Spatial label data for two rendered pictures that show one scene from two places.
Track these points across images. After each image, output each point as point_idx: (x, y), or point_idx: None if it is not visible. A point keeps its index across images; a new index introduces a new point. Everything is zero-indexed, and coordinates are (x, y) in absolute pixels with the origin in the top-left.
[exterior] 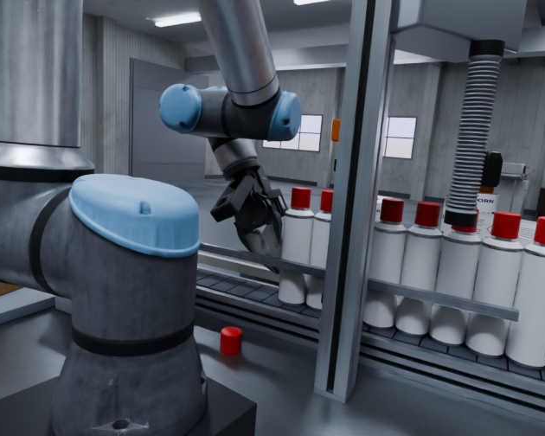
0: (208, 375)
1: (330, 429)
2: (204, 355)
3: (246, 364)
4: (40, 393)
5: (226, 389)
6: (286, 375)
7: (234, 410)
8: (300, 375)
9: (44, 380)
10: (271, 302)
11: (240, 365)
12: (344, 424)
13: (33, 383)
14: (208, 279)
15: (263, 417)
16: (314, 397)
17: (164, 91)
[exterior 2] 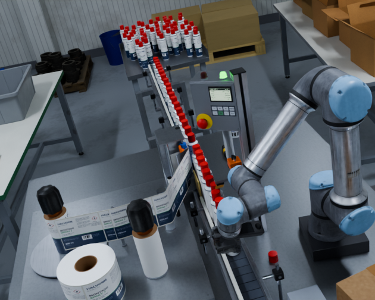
0: (292, 251)
1: (277, 221)
2: (286, 261)
3: (275, 250)
4: (352, 240)
5: (302, 223)
6: (266, 240)
7: (306, 217)
8: (262, 238)
9: (347, 272)
10: (243, 255)
11: (277, 251)
12: (271, 221)
13: (352, 272)
14: (249, 287)
15: (290, 231)
16: (269, 230)
17: (277, 193)
